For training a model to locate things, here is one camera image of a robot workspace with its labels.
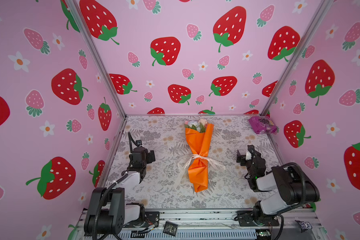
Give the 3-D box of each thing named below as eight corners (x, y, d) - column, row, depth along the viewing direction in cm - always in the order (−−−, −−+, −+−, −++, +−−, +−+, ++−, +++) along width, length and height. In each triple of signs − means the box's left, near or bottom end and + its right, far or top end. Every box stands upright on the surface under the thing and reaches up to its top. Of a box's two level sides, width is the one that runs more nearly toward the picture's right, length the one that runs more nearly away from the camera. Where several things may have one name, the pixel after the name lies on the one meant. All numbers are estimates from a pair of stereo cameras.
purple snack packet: (253, 133, 111) (256, 128, 106) (248, 120, 120) (250, 115, 115) (276, 133, 111) (280, 128, 106) (269, 120, 120) (272, 115, 115)
